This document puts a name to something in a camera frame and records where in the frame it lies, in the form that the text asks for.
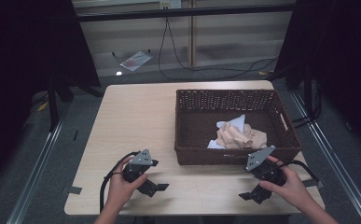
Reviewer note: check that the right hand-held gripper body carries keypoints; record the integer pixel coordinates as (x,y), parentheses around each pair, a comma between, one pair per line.
(257,158)

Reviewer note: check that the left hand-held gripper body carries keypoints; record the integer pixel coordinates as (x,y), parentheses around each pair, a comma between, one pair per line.
(140,159)

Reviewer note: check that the beige cloth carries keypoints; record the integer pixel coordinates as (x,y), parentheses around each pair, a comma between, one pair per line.
(240,137)

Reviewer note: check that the white cloth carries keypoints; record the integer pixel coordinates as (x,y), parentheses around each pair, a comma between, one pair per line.
(235,123)

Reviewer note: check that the brown wicker basket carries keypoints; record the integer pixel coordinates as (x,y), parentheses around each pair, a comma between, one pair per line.
(200,130)

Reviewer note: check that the person's left hand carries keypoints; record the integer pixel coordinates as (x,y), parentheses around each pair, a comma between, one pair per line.
(121,189)

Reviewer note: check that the person's right hand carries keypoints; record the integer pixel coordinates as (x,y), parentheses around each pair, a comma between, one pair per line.
(288,186)

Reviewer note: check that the grey tape piece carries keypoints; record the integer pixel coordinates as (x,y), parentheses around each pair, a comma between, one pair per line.
(74,190)

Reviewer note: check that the black metal stand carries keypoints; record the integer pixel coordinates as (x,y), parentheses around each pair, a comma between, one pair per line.
(53,102)
(308,93)

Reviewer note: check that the yellow tape piece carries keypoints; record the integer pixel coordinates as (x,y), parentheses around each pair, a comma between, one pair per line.
(43,106)
(264,73)

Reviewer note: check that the small white round object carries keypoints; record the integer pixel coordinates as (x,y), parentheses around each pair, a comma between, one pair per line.
(118,73)

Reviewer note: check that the white printed leaflet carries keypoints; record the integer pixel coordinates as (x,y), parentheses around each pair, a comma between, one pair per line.
(136,60)

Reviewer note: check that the black horizontal bar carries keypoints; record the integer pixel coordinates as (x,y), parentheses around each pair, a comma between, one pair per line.
(181,13)

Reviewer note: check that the metal floor rail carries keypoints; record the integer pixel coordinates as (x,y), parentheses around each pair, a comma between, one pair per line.
(340,168)
(35,174)

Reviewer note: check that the white wall socket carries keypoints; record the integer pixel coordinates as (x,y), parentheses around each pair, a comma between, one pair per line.
(170,3)

